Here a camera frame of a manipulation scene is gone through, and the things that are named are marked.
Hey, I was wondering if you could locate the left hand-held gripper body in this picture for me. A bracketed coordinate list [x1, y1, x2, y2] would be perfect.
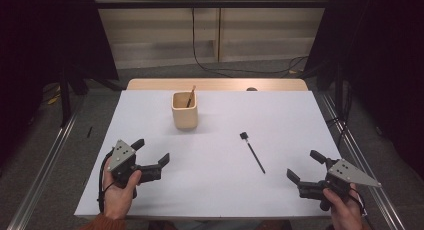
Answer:
[106, 139, 164, 200]

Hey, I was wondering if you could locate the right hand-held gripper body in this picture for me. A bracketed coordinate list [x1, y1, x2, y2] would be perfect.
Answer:
[297, 157, 383, 212]

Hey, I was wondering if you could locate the beige square brush holder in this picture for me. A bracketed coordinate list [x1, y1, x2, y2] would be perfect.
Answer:
[171, 91, 199, 131]

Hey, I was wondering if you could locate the black eyebrow comb brush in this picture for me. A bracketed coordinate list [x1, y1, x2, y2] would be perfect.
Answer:
[239, 131, 267, 175]

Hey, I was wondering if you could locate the wooden stick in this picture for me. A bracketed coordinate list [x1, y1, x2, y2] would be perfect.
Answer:
[185, 85, 197, 108]

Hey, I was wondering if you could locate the person's right hand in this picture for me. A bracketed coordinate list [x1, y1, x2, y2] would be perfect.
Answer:
[322, 187, 365, 230]

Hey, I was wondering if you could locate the person's left hand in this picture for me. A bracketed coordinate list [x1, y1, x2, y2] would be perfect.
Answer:
[102, 162, 143, 220]

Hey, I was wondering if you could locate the white table cover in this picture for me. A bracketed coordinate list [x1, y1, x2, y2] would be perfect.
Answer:
[73, 89, 343, 221]

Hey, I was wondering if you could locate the black metal stand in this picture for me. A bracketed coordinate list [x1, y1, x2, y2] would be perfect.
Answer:
[59, 65, 73, 128]
[334, 62, 345, 122]

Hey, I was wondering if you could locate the black curtain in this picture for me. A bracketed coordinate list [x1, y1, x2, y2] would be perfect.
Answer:
[304, 0, 424, 181]
[0, 0, 120, 164]

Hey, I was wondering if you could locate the aluminium frame rail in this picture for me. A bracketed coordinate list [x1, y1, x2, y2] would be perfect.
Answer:
[319, 89, 407, 230]
[6, 96, 85, 230]

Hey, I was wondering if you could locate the right hand-held gripper cable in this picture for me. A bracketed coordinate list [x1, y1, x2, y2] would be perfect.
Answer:
[348, 186, 368, 218]

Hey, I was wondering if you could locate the hand-held gripper cable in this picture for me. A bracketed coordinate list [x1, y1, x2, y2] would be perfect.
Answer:
[348, 186, 368, 218]
[97, 149, 116, 214]

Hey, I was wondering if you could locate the left hand-held gripper cable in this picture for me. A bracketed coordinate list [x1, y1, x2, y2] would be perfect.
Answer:
[97, 149, 116, 214]

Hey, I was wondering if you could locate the black power cable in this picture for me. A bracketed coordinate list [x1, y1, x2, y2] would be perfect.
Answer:
[191, 0, 309, 78]

